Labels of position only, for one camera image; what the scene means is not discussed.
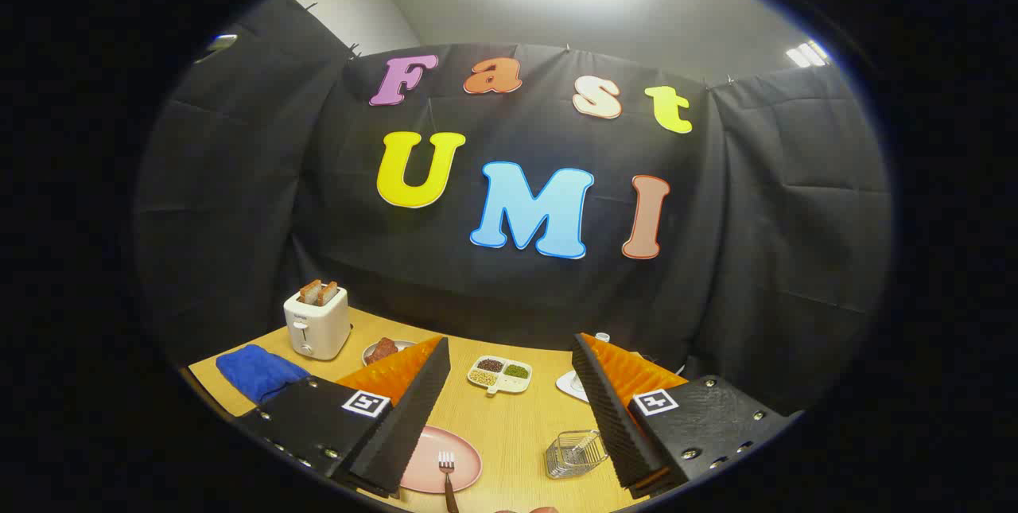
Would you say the blue folded towel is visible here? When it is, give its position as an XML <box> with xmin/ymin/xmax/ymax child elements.
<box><xmin>216</xmin><ymin>344</ymin><xmax>311</xmax><ymax>406</ymax></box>

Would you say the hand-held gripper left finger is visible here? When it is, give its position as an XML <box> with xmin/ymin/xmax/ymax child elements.
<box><xmin>236</xmin><ymin>336</ymin><xmax>451</xmax><ymax>499</ymax></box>

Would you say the metal wire basket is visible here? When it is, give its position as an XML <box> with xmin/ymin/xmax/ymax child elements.
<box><xmin>544</xmin><ymin>429</ymin><xmax>610</xmax><ymax>480</ymax></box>

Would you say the white square coaster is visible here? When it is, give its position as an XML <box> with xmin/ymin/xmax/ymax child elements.
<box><xmin>555</xmin><ymin>369</ymin><xmax>591</xmax><ymax>404</ymax></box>

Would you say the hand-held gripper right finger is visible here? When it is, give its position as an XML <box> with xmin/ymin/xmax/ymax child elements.
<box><xmin>571</xmin><ymin>332</ymin><xmax>804</xmax><ymax>499</ymax></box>

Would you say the white toaster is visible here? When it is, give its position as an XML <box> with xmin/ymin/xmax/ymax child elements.
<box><xmin>283</xmin><ymin>286</ymin><xmax>352</xmax><ymax>361</ymax></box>

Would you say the wooden handled metal fork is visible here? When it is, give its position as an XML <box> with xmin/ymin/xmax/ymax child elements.
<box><xmin>438</xmin><ymin>451</ymin><xmax>460</xmax><ymax>513</ymax></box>

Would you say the ceiling light panel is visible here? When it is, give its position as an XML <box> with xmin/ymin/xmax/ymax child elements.
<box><xmin>786</xmin><ymin>40</ymin><xmax>830</xmax><ymax>68</ymax></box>

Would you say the grey oval food plate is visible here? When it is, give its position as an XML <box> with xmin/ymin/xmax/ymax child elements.
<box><xmin>362</xmin><ymin>339</ymin><xmax>417</xmax><ymax>367</ymax></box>

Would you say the white divided bean dish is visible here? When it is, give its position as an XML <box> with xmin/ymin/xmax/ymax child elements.
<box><xmin>466</xmin><ymin>355</ymin><xmax>533</xmax><ymax>397</ymax></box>

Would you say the pink round plate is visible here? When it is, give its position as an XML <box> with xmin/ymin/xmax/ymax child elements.
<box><xmin>398</xmin><ymin>426</ymin><xmax>484</xmax><ymax>495</ymax></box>

